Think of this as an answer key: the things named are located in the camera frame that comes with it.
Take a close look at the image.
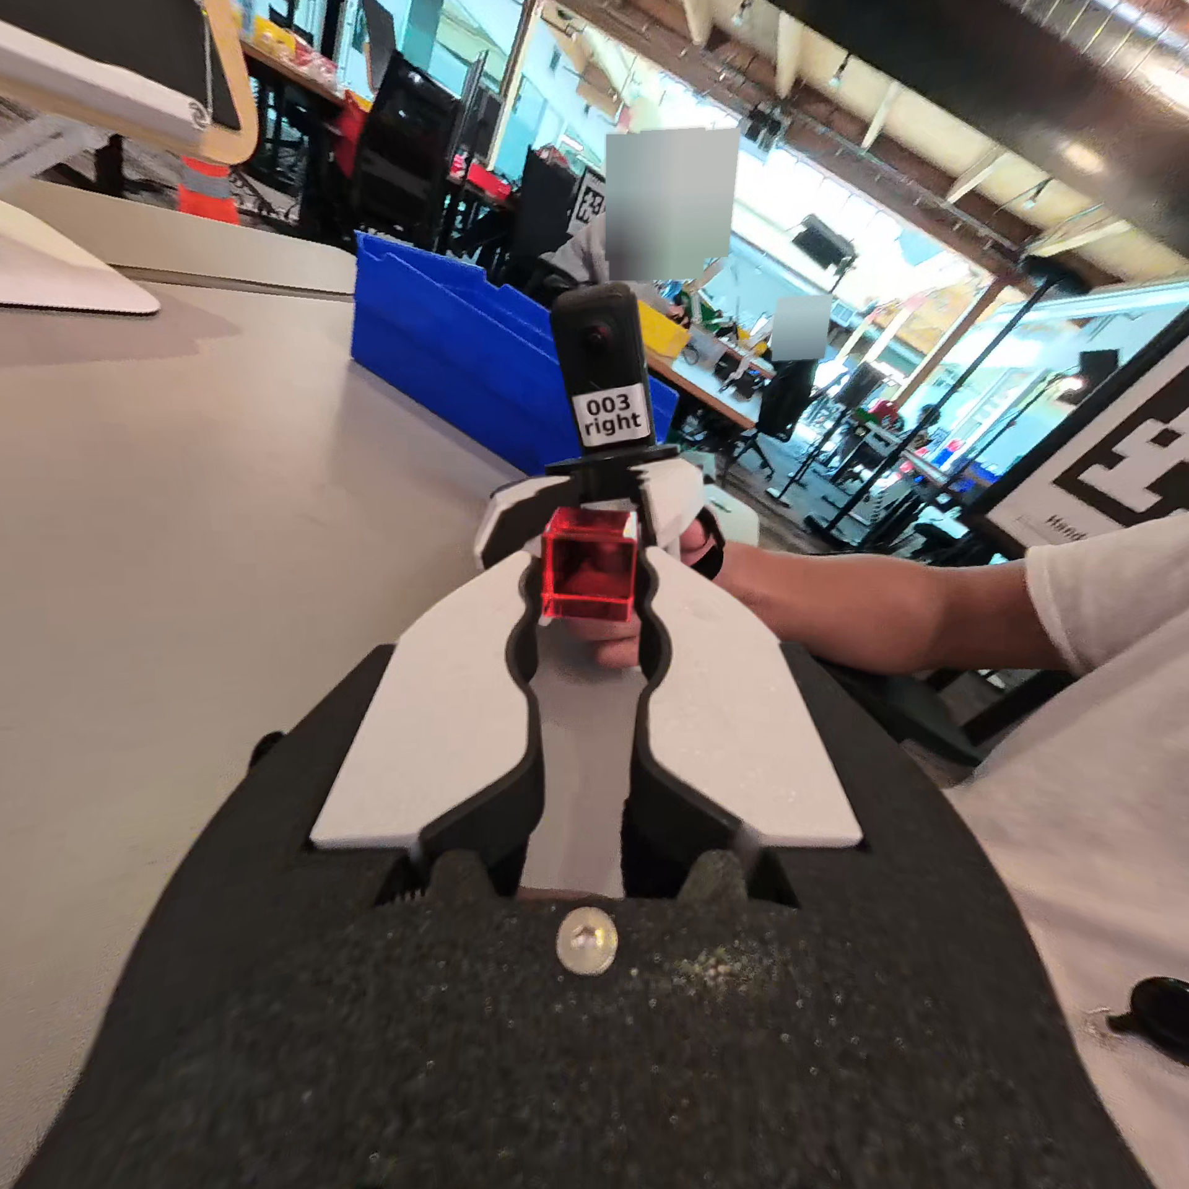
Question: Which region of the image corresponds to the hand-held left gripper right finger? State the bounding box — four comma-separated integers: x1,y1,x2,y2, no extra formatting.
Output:
631,546,864,851

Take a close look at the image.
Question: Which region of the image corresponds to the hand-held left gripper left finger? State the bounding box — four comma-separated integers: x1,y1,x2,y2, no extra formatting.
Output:
308,546,545,851

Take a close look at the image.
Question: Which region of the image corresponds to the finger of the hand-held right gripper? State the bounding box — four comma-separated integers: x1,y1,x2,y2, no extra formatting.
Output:
474,474,596,572
635,460,703,559

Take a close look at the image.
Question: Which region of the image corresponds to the red translucent cube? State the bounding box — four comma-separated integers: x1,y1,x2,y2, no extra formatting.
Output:
540,510,642,621

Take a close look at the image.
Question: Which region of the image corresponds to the blue plastic bin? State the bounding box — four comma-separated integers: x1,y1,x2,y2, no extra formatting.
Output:
351,231,680,477

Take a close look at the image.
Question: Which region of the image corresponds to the person's right hand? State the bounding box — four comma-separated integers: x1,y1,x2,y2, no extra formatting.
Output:
566,515,748,672

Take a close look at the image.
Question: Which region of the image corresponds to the wooden work table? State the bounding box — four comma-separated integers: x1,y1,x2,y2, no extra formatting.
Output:
236,37,372,103
641,344,791,429

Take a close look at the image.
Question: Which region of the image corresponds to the black office chair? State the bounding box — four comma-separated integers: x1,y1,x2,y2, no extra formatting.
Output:
733,357,818,480
352,51,465,252

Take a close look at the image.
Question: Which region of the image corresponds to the black chair armrest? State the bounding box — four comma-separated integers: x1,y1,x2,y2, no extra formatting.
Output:
816,664,986,767

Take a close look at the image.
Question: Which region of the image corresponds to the black hanging light panel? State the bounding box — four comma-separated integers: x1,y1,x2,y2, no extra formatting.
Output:
789,214,857,267

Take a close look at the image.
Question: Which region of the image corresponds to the orange traffic cone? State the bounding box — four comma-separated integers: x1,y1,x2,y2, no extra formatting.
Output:
178,153,240,226

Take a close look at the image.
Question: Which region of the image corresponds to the black square panel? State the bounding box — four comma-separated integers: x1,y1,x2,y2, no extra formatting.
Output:
1058,348,1125,410

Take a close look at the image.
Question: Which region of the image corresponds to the black white fiducial sign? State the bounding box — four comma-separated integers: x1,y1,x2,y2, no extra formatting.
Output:
961,311,1189,563

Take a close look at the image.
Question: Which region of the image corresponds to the black badge reel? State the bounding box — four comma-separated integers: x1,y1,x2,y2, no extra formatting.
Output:
1105,975,1189,1064

